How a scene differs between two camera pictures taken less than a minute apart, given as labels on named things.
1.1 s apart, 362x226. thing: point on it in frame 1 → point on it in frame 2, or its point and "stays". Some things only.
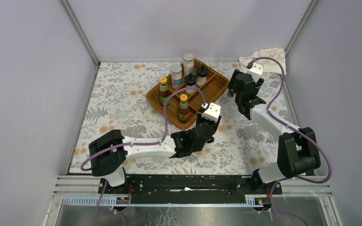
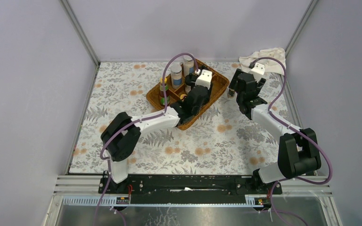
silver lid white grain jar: (188, 64) stays
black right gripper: (258, 85) stays
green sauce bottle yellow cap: (164, 92) stays
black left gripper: (208, 127) → (192, 80)
